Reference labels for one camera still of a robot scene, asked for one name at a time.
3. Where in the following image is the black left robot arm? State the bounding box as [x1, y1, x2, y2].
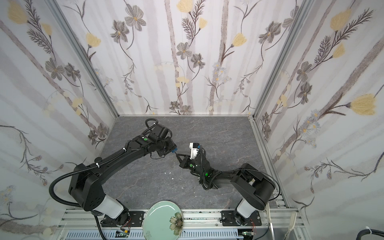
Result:
[69, 119, 177, 226]

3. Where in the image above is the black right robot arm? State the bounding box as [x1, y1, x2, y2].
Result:
[176, 149, 277, 226]

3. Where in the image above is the green floral plate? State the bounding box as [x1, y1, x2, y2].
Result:
[143, 201, 184, 240]

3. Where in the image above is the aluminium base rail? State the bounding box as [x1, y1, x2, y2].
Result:
[53, 209, 310, 240]

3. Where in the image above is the black corrugated cable hose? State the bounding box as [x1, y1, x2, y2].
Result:
[48, 158, 121, 208]

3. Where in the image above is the black cable at corner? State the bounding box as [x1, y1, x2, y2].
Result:
[355, 228, 384, 240]

